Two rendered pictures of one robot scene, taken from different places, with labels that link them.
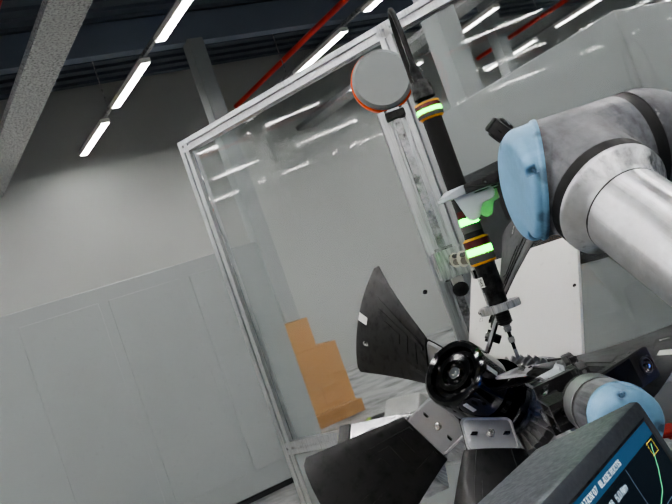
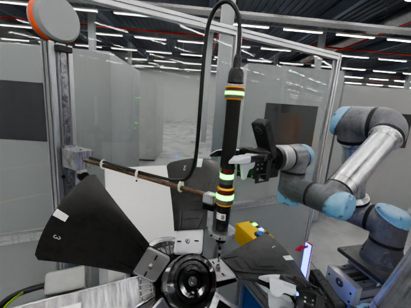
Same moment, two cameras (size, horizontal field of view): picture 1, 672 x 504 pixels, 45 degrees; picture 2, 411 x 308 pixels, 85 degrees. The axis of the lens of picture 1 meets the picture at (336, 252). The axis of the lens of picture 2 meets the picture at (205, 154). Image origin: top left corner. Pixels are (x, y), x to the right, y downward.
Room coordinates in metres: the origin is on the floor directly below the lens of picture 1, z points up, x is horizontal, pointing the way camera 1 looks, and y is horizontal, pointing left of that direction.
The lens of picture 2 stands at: (1.17, 0.27, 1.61)
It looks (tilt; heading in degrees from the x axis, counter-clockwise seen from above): 12 degrees down; 297
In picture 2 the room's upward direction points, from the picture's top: 4 degrees clockwise
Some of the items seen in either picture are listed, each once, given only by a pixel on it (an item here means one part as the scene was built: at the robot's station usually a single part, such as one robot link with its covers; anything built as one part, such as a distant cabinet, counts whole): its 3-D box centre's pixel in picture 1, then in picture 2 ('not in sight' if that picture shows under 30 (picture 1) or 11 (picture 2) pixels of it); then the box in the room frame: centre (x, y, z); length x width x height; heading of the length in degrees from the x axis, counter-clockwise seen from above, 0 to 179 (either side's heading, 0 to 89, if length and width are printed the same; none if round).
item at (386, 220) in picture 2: not in sight; (388, 223); (0.88, -0.82, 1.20); 0.13 x 0.12 x 0.14; 149
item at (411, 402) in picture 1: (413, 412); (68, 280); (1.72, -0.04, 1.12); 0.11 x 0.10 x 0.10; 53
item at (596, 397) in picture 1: (618, 417); not in sight; (0.95, -0.24, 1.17); 0.11 x 0.08 x 0.09; 179
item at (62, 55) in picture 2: (435, 227); (68, 132); (2.04, -0.25, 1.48); 0.05 x 0.03 x 0.62; 88
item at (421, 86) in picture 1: (459, 193); (228, 156); (1.36, -0.23, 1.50); 0.04 x 0.04 x 0.46
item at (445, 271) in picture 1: (450, 262); (76, 157); (1.99, -0.25, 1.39); 0.10 x 0.07 x 0.08; 178
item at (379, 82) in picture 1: (381, 81); (54, 19); (2.08, -0.26, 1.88); 0.17 x 0.15 x 0.16; 53
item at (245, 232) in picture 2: not in sight; (252, 239); (1.38, -0.69, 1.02); 0.16 x 0.10 x 0.11; 143
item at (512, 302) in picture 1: (489, 282); (219, 214); (1.37, -0.23, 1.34); 0.09 x 0.07 x 0.10; 178
